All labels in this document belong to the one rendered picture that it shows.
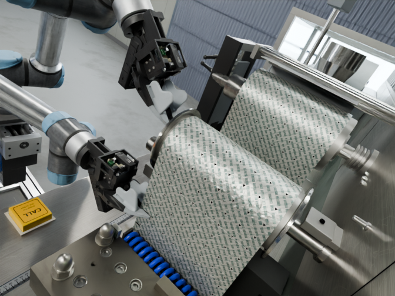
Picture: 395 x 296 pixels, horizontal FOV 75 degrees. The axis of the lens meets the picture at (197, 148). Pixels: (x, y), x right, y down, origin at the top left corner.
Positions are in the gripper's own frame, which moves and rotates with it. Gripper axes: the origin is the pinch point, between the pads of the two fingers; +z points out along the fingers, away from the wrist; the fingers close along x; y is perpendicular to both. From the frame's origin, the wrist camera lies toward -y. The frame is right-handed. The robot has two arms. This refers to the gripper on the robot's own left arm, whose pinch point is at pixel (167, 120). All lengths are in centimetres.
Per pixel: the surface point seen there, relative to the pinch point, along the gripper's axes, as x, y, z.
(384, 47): 96, 40, -1
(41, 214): -15.3, -37.1, 9.8
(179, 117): -3.2, 5.9, 0.7
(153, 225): -6.8, -8.3, 19.4
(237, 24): 320, -98, -120
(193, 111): 0.9, 6.3, 0.4
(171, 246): -6.7, -5.1, 24.3
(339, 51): 65, 27, -4
